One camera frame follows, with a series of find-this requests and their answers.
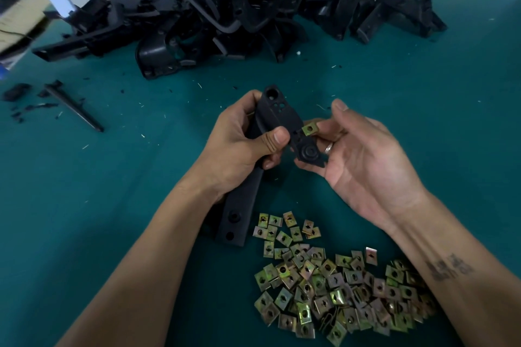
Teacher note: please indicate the thin black plastic strip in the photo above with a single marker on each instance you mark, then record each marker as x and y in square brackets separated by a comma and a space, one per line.
[73, 107]

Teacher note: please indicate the person's right hand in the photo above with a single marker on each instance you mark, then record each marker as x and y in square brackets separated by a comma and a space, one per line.
[370, 168]

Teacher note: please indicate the person's left forearm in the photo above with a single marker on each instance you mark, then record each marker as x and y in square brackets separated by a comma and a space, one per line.
[130, 286]

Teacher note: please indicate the pile of black plastic brackets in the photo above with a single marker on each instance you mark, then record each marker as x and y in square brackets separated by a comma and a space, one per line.
[236, 13]

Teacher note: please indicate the brown cardboard piece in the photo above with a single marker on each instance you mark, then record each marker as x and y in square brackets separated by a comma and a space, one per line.
[20, 21]

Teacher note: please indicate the person's left hand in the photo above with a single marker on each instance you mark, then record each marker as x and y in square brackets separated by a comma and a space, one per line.
[232, 155]

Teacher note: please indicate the person's right forearm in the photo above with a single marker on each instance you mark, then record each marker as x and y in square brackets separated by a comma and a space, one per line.
[468, 277]

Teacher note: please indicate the clip nut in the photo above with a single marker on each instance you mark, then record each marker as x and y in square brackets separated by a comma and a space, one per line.
[309, 128]

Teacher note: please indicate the pile of brass clip nuts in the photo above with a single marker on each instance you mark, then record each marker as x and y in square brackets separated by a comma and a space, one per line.
[338, 282]

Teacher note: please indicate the green table cloth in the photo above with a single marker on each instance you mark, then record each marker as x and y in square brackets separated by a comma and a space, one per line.
[81, 196]

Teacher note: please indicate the small black plastic scrap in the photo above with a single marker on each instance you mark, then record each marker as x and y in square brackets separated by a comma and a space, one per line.
[16, 92]

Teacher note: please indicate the black plastic bracket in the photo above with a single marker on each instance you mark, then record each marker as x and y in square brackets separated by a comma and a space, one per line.
[273, 107]

